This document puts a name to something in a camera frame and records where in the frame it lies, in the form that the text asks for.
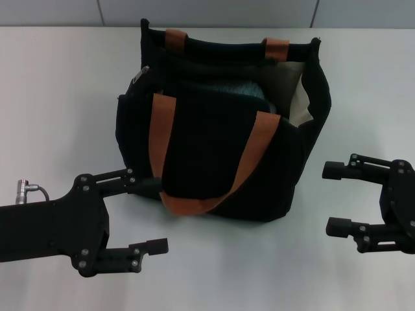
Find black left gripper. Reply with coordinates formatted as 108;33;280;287
0;167;169;278

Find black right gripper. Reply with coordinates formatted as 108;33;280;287
322;153;415;256

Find black food bag orange handles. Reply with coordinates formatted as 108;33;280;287
113;18;333;224

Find silver zipper pull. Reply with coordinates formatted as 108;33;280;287
132;65;150;86

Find blue textured item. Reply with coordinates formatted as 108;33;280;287
155;80;279;116

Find left gripper cable silver connector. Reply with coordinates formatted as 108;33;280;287
15;178;50;205

